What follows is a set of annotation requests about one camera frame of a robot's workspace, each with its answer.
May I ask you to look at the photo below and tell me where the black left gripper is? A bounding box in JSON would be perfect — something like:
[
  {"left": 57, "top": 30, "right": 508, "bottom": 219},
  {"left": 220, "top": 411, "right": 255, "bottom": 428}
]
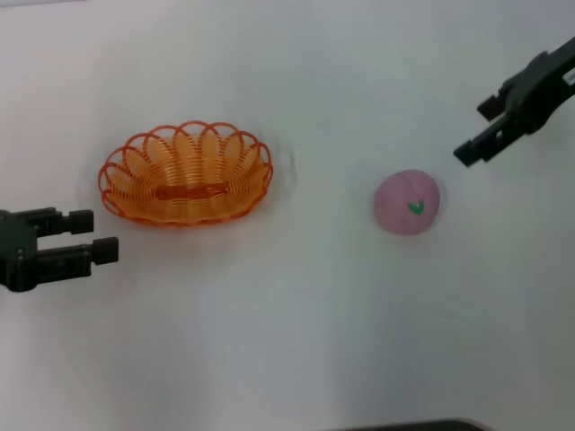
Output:
[{"left": 0, "top": 207, "right": 120, "bottom": 295}]

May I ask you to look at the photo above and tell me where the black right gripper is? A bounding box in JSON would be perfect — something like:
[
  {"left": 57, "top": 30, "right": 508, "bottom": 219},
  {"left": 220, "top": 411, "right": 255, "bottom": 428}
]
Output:
[{"left": 453, "top": 35, "right": 575, "bottom": 169}]

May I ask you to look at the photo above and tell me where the orange woven plastic basket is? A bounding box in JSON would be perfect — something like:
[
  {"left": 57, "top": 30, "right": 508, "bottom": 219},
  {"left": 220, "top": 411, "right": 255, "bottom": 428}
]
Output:
[{"left": 97, "top": 119, "right": 275, "bottom": 227}]

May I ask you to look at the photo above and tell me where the pink peach with green leaf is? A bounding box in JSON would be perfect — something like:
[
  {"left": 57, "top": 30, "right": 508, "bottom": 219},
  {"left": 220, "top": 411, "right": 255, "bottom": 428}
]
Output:
[{"left": 373, "top": 169, "right": 441, "bottom": 237}]

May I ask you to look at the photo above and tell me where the dark robot body edge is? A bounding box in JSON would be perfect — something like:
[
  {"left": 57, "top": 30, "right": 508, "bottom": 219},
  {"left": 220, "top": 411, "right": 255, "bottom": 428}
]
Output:
[{"left": 332, "top": 418, "right": 489, "bottom": 431}]

